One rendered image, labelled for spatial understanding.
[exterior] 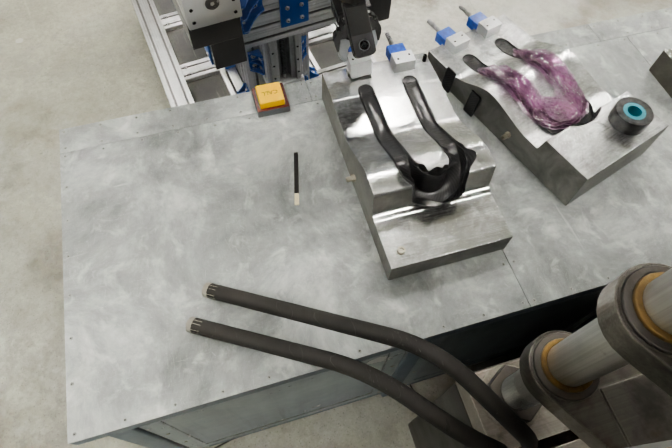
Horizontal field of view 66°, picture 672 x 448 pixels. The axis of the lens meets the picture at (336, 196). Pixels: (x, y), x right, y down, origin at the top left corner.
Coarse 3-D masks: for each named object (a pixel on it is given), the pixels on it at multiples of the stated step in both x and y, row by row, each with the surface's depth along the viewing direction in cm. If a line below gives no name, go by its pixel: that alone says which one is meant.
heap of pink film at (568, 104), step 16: (544, 64) 119; (560, 64) 120; (496, 80) 119; (512, 80) 116; (528, 80) 117; (560, 80) 119; (512, 96) 117; (528, 96) 115; (544, 96) 118; (560, 96) 117; (576, 96) 117; (528, 112) 116; (544, 112) 115; (560, 112) 115; (576, 112) 115; (560, 128) 115
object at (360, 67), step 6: (348, 54) 115; (348, 60) 115; (354, 60) 114; (360, 60) 114; (366, 60) 114; (348, 66) 118; (354, 66) 115; (360, 66) 115; (366, 66) 116; (354, 72) 117; (360, 72) 117; (366, 72) 118; (354, 78) 119
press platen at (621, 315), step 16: (624, 272) 53; (640, 272) 53; (656, 272) 52; (608, 288) 54; (624, 288) 52; (640, 288) 51; (608, 304) 53; (624, 304) 51; (640, 304) 50; (608, 320) 53; (624, 320) 51; (640, 320) 50; (608, 336) 53; (624, 336) 51; (640, 336) 50; (656, 336) 49; (624, 352) 52; (640, 352) 50; (656, 352) 49; (640, 368) 52; (656, 368) 50; (656, 384) 51
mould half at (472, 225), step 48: (336, 96) 117; (384, 96) 117; (432, 96) 118; (432, 144) 107; (480, 144) 105; (384, 192) 99; (480, 192) 108; (384, 240) 102; (432, 240) 102; (480, 240) 102
